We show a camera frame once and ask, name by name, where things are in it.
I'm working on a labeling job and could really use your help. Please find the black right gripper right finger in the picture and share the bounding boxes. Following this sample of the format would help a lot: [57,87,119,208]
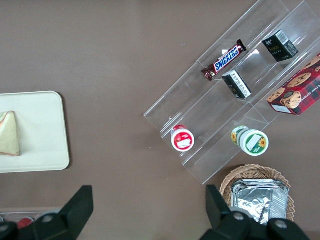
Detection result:
[199,184,311,240]

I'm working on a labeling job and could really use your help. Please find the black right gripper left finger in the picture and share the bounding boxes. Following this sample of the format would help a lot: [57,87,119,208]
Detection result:
[18,184,94,240]

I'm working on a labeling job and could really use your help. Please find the triangular sandwich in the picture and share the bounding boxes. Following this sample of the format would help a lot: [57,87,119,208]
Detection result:
[0,110,21,157]

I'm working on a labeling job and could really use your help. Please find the light wicker basket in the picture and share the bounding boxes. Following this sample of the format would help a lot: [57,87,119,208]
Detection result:
[219,164,296,223]

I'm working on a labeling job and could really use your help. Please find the cream plastic tray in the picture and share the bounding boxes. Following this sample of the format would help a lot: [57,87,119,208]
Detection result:
[0,90,70,174]

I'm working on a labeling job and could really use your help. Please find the stacked aluminium foil containers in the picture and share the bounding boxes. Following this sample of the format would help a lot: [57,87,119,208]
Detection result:
[230,179,290,226]

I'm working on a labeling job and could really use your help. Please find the red cola bottle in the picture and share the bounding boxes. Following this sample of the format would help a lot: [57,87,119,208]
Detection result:
[16,217,32,230]

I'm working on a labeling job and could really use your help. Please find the clear acrylic bottle rack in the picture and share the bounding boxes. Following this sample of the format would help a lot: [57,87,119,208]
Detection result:
[0,211,63,226]

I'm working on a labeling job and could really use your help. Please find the green lid yogurt cup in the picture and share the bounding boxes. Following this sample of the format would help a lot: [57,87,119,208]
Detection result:
[230,125,270,157]

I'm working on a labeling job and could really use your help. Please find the red lid yogurt cup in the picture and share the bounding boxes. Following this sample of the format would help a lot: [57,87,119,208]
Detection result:
[170,124,196,153]

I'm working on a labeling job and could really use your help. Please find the clear acrylic step shelf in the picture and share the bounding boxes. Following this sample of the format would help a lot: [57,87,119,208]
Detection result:
[143,0,320,186]

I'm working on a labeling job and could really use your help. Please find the small black carton box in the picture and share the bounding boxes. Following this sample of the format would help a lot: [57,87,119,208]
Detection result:
[221,69,253,100]
[261,29,300,63]

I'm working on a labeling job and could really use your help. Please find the red plaid cookie box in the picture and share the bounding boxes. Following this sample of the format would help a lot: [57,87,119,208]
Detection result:
[266,53,320,116]

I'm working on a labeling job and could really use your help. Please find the Snickers chocolate bar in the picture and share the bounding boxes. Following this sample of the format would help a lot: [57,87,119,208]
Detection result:
[201,39,248,82]

